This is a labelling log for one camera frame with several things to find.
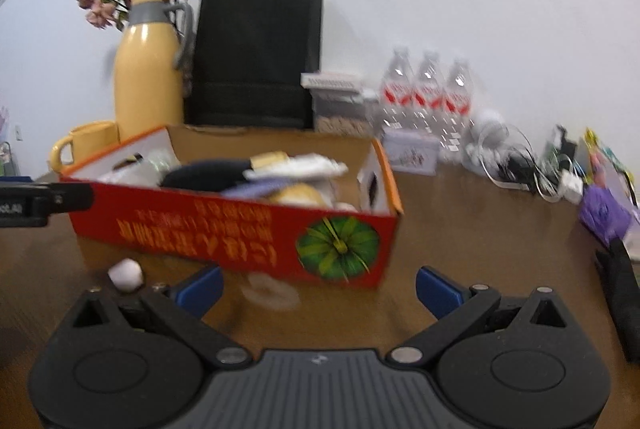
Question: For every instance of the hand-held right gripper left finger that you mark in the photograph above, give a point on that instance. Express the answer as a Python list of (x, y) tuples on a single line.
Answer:
[(200, 290)]

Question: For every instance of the black paper bag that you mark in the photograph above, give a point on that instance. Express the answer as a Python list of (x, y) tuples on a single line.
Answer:
[(255, 49)]

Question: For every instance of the small white fan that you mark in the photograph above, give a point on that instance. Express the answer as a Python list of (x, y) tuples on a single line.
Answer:
[(485, 129)]

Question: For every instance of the flat white box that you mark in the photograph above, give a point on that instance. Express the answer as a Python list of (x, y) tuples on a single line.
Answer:
[(332, 80)]

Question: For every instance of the red cardboard box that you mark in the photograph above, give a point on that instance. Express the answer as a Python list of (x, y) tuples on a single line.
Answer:
[(200, 229)]

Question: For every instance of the yellow thermos jug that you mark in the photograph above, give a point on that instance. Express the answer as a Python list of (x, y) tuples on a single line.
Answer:
[(147, 79)]

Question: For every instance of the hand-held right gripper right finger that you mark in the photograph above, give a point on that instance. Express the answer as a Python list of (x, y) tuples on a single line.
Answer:
[(440, 291)]

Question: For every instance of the white charger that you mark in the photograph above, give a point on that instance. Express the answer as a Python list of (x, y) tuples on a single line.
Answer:
[(571, 186)]

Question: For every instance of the yellow snack packet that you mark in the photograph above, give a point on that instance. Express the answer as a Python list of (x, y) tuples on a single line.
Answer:
[(607, 159)]

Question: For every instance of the small white round object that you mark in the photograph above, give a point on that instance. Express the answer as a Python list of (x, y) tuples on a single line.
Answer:
[(126, 275)]

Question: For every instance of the black power adapter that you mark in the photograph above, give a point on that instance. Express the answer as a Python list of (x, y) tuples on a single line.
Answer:
[(515, 169)]

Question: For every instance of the black cloth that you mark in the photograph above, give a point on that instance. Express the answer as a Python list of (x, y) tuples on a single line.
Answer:
[(205, 174)]

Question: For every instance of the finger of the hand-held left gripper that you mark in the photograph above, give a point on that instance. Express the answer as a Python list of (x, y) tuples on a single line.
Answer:
[(40, 201)]

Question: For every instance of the white wall outlet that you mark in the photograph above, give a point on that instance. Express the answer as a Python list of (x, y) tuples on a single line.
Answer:
[(18, 133)]

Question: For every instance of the purple card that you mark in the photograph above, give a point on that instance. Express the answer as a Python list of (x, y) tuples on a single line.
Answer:
[(255, 187)]

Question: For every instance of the printed white tin box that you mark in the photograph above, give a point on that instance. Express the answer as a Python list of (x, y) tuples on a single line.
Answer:
[(410, 151)]

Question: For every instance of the clear plastic food container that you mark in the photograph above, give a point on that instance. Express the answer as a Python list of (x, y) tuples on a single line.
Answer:
[(345, 111)]

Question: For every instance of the yellow mug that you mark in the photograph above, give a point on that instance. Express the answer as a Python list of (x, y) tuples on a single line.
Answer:
[(92, 141)]

